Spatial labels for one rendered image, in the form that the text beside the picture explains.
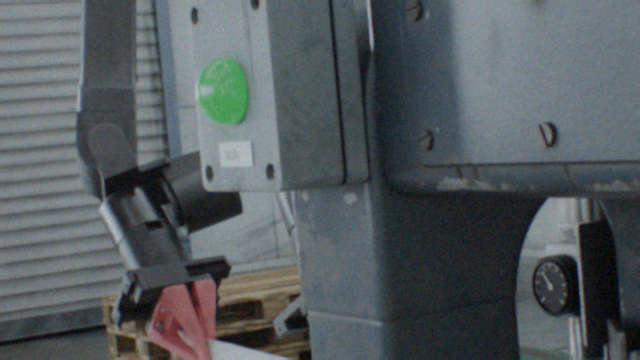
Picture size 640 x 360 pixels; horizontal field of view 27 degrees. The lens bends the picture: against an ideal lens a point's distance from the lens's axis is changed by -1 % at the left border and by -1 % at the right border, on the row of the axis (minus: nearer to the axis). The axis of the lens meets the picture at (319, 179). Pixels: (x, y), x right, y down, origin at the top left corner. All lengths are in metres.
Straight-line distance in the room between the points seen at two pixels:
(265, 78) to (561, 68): 0.14
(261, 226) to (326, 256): 8.57
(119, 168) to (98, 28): 0.17
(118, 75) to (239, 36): 0.73
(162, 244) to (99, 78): 0.19
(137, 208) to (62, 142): 7.28
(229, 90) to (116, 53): 0.76
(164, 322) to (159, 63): 7.63
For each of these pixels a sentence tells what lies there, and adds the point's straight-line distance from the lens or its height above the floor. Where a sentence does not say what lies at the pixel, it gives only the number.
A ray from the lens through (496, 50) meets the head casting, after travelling 0.51.
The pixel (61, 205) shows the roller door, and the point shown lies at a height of 0.82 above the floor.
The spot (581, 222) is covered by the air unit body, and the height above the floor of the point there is 1.19.
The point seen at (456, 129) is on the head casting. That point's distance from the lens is 0.54.
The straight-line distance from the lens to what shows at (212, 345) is 1.16.
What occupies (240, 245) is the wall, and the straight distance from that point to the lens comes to 9.12.
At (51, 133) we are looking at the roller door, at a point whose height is 1.28.
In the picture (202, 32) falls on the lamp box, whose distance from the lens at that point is 0.61.
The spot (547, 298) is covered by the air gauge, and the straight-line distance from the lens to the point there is 0.80.
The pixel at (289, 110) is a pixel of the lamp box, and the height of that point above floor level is 1.27.
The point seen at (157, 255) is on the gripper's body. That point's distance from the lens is 1.20.
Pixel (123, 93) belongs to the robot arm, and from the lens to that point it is 1.29.
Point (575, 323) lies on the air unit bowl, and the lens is 0.81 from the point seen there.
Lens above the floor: 1.27
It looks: 3 degrees down
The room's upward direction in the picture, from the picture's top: 5 degrees counter-clockwise
